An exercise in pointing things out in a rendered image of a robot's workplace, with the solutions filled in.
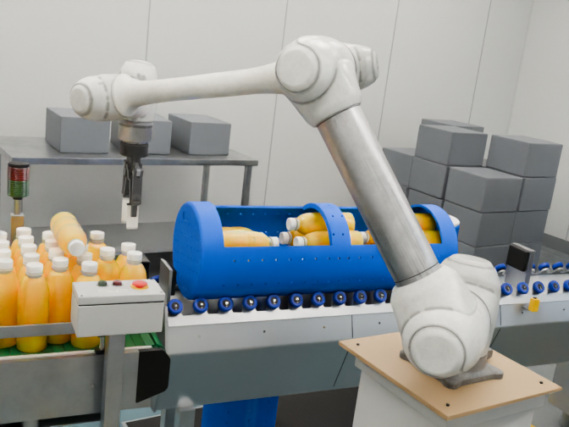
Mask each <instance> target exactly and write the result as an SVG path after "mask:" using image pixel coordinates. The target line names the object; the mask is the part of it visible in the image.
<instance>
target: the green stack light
mask: <svg viewBox="0 0 569 427"><path fill-rule="evenodd" d="M29 187H30V180H27V181H13V180H8V179H7V195H8V196H10V197H28V196H29Z"/></svg>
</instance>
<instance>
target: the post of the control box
mask: <svg viewBox="0 0 569 427"><path fill-rule="evenodd" d="M124 344H125V335H106V340H105V353H104V367H103V381H102V407H101V422H100V427H119V417H120V405H121V393H122V380H123V368H124Z"/></svg>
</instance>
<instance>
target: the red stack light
mask: <svg viewBox="0 0 569 427"><path fill-rule="evenodd" d="M7 172H8V173H7V179H8V180H13V181H27V180H29V179H30V167H28V168H23V169H18V168H12V167H9V166H8V171H7Z"/></svg>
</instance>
